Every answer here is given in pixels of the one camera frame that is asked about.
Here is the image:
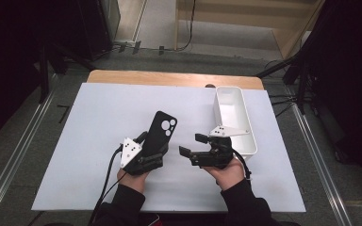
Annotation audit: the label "black cabinet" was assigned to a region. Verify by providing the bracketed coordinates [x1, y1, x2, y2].
[76, 0, 122, 61]

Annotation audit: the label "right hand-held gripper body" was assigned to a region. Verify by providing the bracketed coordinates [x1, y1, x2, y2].
[189, 125, 251, 170]

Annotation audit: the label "black floor cables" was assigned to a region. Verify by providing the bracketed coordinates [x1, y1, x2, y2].
[268, 92, 298, 118]

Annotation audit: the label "wooden frame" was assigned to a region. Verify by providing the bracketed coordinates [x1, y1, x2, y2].
[173, 0, 326, 60]

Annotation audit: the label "black curtain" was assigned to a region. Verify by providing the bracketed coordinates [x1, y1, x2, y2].
[0, 0, 79, 149]
[304, 0, 362, 189]

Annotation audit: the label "white plastic container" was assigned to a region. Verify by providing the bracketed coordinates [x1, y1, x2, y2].
[212, 86, 258, 161]

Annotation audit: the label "metal floor rail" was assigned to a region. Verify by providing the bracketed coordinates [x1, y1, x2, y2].
[0, 73, 59, 226]
[290, 103, 354, 226]

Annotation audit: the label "black phone case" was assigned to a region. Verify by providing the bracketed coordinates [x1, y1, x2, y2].
[141, 110, 179, 158]

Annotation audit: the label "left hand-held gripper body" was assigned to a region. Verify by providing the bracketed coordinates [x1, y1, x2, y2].
[120, 137, 165, 176]

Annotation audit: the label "black tripod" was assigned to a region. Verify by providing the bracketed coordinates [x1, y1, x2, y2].
[255, 50, 315, 116]

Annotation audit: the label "person's left hand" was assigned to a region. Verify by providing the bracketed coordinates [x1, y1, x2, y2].
[116, 168, 150, 194]

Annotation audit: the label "hanging black cable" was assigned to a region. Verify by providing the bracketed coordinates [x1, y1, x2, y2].
[175, 0, 197, 52]

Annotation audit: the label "person's right hand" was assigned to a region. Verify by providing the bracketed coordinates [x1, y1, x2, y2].
[202, 156, 248, 192]

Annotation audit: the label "black metal stand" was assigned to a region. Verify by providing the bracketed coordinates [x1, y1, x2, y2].
[37, 40, 95, 105]

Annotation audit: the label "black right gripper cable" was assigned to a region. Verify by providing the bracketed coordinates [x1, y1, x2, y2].
[232, 150, 253, 182]

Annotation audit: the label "thick black left gripper cable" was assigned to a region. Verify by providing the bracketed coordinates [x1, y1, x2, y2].
[88, 145, 123, 226]

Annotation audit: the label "thin black cable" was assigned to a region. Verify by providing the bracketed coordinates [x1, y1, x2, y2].
[98, 170, 128, 205]

